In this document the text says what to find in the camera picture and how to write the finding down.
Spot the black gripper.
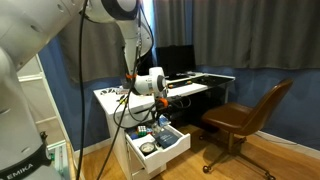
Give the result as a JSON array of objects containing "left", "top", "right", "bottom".
[{"left": 155, "top": 98, "right": 171, "bottom": 114}]

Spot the white open drawer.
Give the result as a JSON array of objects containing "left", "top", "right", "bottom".
[{"left": 125, "top": 125, "right": 191, "bottom": 173}]

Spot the rubiks cube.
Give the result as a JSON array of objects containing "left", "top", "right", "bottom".
[{"left": 136, "top": 126, "right": 147, "bottom": 137}]

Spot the navy blue book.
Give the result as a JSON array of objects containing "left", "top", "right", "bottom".
[{"left": 154, "top": 130, "right": 178, "bottom": 149}]

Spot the white desk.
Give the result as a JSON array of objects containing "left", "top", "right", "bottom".
[{"left": 92, "top": 71, "right": 236, "bottom": 180}]

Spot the round metal tin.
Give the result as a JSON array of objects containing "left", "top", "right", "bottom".
[{"left": 139, "top": 142, "right": 156, "bottom": 156}]

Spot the black computer monitor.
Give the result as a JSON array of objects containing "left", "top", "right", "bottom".
[{"left": 156, "top": 45, "right": 196, "bottom": 80}]

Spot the brown leather office chair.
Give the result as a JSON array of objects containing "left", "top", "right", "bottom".
[{"left": 202, "top": 78, "right": 293, "bottom": 180}]

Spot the dark grey curtain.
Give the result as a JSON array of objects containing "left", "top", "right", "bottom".
[{"left": 58, "top": 0, "right": 320, "bottom": 83}]

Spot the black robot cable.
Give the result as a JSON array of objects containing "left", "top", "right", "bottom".
[{"left": 75, "top": 0, "right": 193, "bottom": 180}]

